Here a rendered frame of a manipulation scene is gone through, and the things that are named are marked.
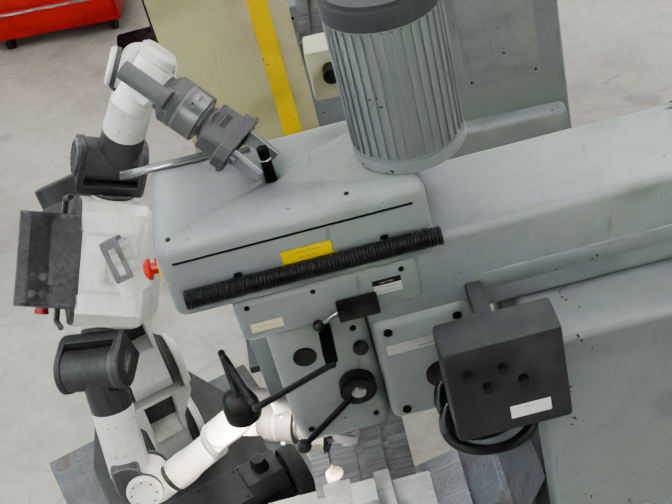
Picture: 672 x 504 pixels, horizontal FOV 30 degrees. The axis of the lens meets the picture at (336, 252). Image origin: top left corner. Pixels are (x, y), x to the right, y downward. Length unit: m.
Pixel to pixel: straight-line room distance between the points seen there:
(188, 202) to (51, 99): 4.50
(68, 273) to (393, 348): 0.72
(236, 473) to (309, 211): 1.52
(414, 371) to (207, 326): 2.56
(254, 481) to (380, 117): 1.59
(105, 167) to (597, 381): 1.08
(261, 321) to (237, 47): 1.90
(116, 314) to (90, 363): 0.11
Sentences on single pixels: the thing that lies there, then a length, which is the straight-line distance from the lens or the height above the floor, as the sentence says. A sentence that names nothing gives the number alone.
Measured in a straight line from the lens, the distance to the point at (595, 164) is 2.29.
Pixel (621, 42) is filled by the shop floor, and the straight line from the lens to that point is 5.97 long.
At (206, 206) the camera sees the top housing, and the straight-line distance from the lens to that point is 2.17.
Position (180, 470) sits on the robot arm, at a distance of 2.74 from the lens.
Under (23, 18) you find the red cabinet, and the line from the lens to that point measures 7.12.
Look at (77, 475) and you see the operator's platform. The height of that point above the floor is 0.40.
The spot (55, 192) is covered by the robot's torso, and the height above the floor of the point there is 1.55.
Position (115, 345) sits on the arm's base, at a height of 1.46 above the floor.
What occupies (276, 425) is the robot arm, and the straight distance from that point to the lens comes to 2.63.
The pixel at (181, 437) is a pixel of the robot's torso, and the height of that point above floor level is 0.71.
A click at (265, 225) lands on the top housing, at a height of 1.88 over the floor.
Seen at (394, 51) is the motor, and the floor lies 2.13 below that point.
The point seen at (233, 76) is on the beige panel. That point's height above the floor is 1.12.
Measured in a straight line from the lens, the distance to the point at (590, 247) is 2.29.
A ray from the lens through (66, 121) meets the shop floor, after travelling 6.43.
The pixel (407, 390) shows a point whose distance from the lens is 2.40.
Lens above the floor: 3.13
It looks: 39 degrees down
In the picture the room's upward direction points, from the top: 15 degrees counter-clockwise
